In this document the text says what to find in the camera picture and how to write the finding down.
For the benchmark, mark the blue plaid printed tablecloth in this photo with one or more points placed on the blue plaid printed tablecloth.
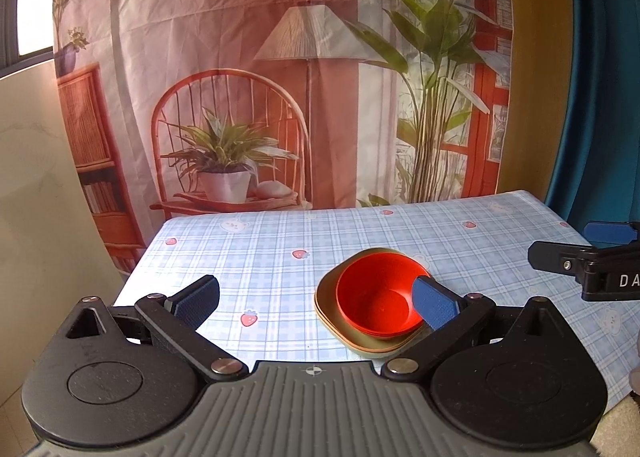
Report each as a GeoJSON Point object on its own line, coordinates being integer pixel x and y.
{"type": "Point", "coordinates": [280, 297]}

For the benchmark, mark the printed wall tapestry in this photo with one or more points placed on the printed wall tapestry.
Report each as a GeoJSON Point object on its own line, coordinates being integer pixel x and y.
{"type": "Point", "coordinates": [250, 37]}

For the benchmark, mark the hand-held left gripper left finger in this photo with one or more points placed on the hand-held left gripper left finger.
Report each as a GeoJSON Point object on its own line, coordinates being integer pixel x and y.
{"type": "Point", "coordinates": [197, 302]}

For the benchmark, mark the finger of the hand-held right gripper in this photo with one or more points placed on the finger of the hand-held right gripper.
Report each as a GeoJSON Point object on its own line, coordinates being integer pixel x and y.
{"type": "Point", "coordinates": [610, 233]}
{"type": "Point", "coordinates": [560, 257]}

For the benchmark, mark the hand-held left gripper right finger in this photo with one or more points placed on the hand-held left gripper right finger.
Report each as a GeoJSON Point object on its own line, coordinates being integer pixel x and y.
{"type": "Point", "coordinates": [435, 302]}

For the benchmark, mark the teal blue curtain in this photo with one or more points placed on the teal blue curtain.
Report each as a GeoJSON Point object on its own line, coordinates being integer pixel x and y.
{"type": "Point", "coordinates": [600, 87]}

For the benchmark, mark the red round bowl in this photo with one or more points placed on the red round bowl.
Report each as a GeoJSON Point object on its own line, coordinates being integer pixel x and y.
{"type": "Point", "coordinates": [375, 297]}
{"type": "Point", "coordinates": [385, 335]}

